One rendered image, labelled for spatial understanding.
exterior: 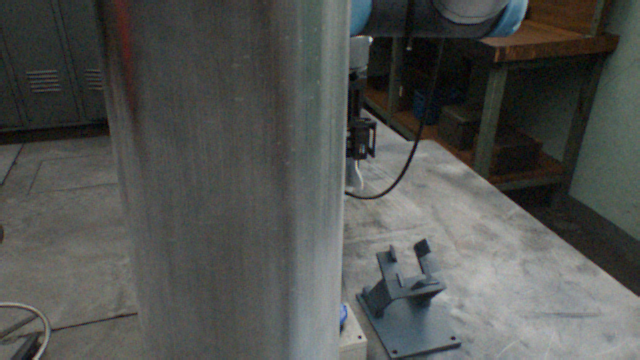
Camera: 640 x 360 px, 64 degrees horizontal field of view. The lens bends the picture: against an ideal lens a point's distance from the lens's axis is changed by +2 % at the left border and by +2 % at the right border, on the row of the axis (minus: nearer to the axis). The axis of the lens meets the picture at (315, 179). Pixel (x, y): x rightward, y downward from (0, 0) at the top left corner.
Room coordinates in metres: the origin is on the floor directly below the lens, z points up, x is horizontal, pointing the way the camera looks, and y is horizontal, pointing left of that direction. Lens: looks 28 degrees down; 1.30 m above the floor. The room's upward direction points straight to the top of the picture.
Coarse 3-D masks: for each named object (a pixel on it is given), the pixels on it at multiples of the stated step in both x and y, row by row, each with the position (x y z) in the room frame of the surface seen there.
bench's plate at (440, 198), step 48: (432, 144) 1.15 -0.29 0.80; (432, 192) 0.90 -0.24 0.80; (480, 192) 0.90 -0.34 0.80; (384, 240) 0.73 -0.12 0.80; (432, 240) 0.73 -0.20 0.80; (480, 240) 0.73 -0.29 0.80; (528, 240) 0.73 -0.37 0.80; (480, 288) 0.60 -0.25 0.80; (528, 288) 0.61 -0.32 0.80; (576, 288) 0.61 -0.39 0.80; (624, 288) 0.61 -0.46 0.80; (480, 336) 0.51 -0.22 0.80; (528, 336) 0.51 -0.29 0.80; (576, 336) 0.51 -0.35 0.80; (624, 336) 0.51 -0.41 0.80
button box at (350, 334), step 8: (344, 304) 0.52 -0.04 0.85; (352, 312) 0.50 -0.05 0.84; (352, 320) 0.49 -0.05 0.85; (344, 328) 0.47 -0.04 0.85; (352, 328) 0.47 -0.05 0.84; (360, 328) 0.47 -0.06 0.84; (344, 336) 0.46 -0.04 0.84; (352, 336) 0.46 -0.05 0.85; (360, 336) 0.46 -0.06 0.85; (344, 344) 0.45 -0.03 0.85; (352, 344) 0.45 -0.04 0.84; (360, 344) 0.45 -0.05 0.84; (344, 352) 0.44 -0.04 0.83; (352, 352) 0.45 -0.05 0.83; (360, 352) 0.45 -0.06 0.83
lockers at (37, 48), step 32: (0, 0) 2.98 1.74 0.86; (32, 0) 3.02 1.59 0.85; (64, 0) 3.06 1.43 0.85; (0, 32) 2.97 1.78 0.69; (32, 32) 3.01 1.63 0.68; (64, 32) 3.06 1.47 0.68; (0, 64) 2.95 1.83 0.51; (32, 64) 3.00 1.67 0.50; (64, 64) 3.04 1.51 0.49; (96, 64) 3.06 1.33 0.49; (0, 96) 2.94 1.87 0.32; (32, 96) 2.99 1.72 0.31; (64, 96) 3.03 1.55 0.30; (96, 96) 3.06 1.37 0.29; (0, 128) 2.93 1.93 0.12; (32, 128) 2.97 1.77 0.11; (64, 128) 3.06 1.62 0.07; (96, 128) 3.11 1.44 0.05
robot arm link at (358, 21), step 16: (352, 0) 0.49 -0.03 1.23; (368, 0) 0.49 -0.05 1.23; (384, 0) 0.50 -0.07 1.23; (400, 0) 0.50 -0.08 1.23; (352, 16) 0.49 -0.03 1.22; (368, 16) 0.50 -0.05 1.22; (384, 16) 0.51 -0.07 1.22; (400, 16) 0.50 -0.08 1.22; (352, 32) 0.49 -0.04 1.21; (368, 32) 0.52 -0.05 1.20; (384, 32) 0.52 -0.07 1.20; (400, 32) 0.52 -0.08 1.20
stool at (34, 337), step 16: (0, 224) 1.08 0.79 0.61; (0, 240) 1.02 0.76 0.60; (0, 304) 1.17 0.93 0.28; (16, 304) 1.17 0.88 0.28; (48, 320) 1.10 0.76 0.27; (0, 336) 1.05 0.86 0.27; (32, 336) 1.23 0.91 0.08; (48, 336) 1.04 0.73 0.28; (16, 352) 1.17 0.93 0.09; (32, 352) 1.21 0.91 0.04
